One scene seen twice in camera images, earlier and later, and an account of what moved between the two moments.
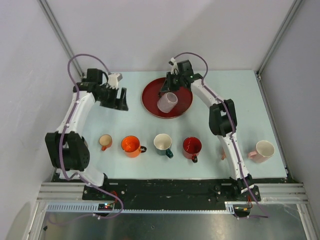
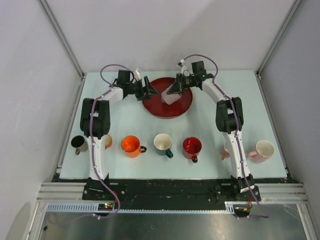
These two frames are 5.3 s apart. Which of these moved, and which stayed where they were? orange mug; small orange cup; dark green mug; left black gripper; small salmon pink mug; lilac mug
Moved: lilac mug; left black gripper
Stayed: small orange cup; orange mug; small salmon pink mug; dark green mug
